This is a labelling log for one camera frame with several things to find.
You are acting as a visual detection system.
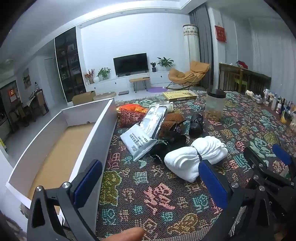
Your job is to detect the green chair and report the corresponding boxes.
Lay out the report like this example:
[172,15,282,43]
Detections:
[233,74,247,92]

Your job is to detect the wooden bench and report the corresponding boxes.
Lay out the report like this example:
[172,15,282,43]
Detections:
[129,77,151,93]

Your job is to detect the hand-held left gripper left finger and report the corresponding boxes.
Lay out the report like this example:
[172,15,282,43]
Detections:
[26,159,103,241]

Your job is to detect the white towel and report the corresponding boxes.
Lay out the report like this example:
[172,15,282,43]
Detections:
[164,136,228,183]

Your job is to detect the wooden dining chair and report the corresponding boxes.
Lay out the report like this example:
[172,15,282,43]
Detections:
[35,89,50,116]

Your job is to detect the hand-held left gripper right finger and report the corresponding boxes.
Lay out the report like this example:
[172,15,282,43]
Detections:
[198,160,289,241]

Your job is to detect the black television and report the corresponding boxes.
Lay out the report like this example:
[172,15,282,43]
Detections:
[113,53,148,77]

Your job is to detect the grey curtain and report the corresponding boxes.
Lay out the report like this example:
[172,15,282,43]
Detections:
[188,5,214,90]

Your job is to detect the black beaded cloth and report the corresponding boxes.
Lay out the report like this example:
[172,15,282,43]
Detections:
[149,120,188,160]

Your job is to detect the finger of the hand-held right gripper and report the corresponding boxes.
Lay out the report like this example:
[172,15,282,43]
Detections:
[243,146,270,186]
[272,144,296,179]

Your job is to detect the cardboard box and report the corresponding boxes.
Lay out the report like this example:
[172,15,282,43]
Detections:
[72,90,96,106]

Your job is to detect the framed wall picture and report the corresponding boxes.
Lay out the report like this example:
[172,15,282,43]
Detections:
[22,68,31,90]

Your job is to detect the silver printed pouch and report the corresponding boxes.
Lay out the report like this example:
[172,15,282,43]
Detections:
[120,123,162,162]

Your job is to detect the row of toiletry bottles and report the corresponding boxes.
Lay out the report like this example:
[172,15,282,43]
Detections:
[264,88,296,130]

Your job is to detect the white box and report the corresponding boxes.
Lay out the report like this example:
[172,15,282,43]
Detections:
[6,98,118,234]

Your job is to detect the red wall hanging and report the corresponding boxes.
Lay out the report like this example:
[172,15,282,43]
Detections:
[214,24,227,43]

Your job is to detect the orange rocking chair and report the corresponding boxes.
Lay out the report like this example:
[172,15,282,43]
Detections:
[166,61,210,91]

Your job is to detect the clear plastic jar black lid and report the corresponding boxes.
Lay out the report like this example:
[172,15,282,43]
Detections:
[205,89,226,121]

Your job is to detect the white sheer curtain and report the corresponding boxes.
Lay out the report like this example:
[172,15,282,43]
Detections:
[250,21,296,93]

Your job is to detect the person's left hand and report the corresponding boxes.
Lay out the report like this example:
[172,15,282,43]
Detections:
[99,227,145,241]

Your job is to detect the bushy green potted plant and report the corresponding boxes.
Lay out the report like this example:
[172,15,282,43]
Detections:
[97,67,111,80]

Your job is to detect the patterned woven blanket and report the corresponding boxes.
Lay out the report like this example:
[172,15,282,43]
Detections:
[96,90,296,241]

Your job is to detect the large green potted plant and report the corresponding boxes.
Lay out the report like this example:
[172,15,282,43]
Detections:
[157,57,174,71]

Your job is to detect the red flowers in vase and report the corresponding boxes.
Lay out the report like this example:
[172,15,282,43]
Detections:
[84,69,96,85]

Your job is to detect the white television cabinet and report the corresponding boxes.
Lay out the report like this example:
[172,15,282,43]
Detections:
[85,71,173,93]

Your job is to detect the covered standing air conditioner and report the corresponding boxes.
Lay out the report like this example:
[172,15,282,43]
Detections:
[183,24,201,64]

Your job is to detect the black garbage bag roll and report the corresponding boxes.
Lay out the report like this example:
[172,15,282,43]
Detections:
[189,113,204,137]

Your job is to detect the brown knitted cloth roll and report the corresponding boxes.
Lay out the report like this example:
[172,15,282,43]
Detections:
[158,113,185,139]

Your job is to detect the orange cloth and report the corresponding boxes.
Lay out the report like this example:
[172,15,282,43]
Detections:
[116,104,148,114]

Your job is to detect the black display cabinet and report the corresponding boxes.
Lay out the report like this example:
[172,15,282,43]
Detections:
[54,26,86,102]

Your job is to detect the yellow flat box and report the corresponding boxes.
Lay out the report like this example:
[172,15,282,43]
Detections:
[162,90,198,102]

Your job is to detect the shiny foil bag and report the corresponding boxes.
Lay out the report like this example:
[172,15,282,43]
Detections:
[140,103,168,139]

